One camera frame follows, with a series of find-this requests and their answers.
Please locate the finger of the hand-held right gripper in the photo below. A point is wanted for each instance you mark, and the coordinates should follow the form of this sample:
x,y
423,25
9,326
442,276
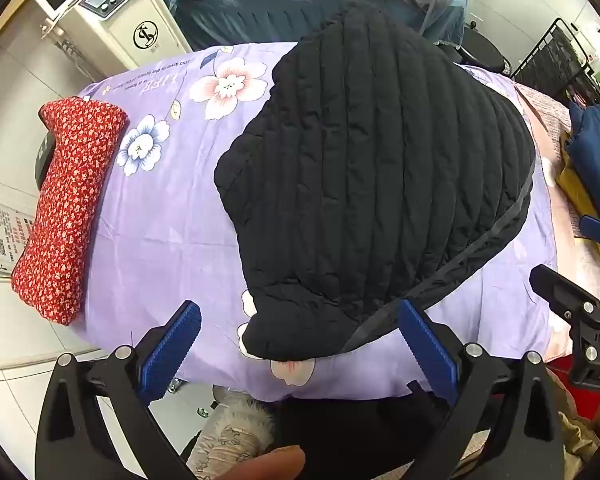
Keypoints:
x,y
597,227
560,287

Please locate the red cloth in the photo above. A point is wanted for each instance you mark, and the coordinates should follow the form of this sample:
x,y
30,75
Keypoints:
x,y
562,365

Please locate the yellow cloth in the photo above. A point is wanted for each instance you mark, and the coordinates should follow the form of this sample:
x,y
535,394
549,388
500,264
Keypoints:
x,y
582,200

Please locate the cream machine with screen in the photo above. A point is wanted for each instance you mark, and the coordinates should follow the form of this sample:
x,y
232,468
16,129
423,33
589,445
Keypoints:
x,y
125,15

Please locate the person's left hand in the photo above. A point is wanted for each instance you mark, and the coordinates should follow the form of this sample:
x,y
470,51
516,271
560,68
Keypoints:
x,y
265,465

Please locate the black round stool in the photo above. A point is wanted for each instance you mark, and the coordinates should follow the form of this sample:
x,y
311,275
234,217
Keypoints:
x,y
480,50

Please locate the purple floral bedsheet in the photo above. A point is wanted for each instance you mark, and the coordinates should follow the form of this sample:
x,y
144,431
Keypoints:
x,y
175,230

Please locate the navy blue cloth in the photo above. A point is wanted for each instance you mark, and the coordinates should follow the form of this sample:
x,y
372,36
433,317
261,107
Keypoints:
x,y
597,155

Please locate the black device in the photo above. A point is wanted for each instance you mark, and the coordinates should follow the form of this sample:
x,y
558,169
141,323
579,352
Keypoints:
x,y
45,157

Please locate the black quilted jacket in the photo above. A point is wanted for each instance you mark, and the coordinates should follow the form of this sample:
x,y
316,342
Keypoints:
x,y
375,175

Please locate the person's black clothing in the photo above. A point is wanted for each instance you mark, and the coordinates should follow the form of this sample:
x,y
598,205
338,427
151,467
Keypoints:
x,y
355,430

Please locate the khaki patterned clothing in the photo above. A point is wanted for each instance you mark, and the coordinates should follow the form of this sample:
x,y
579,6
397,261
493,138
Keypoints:
x,y
575,435

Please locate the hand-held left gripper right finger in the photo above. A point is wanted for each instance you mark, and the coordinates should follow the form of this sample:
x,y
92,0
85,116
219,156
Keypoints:
x,y
425,350

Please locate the printed paper leaflet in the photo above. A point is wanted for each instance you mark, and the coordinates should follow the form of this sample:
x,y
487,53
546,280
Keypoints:
x,y
2,240

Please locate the pink blanket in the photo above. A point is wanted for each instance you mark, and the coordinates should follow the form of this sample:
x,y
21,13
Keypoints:
x,y
550,110

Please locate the grey fur trim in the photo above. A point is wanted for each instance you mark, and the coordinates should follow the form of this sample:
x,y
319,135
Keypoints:
x,y
240,422

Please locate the black metal rack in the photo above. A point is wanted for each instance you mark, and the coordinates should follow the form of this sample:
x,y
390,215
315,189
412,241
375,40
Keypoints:
x,y
555,60

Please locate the red floral pillow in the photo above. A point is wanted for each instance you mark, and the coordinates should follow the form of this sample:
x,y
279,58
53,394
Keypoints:
x,y
67,195

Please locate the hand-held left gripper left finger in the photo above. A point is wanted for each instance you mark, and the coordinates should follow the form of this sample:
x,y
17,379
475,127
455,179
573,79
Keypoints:
x,y
172,345

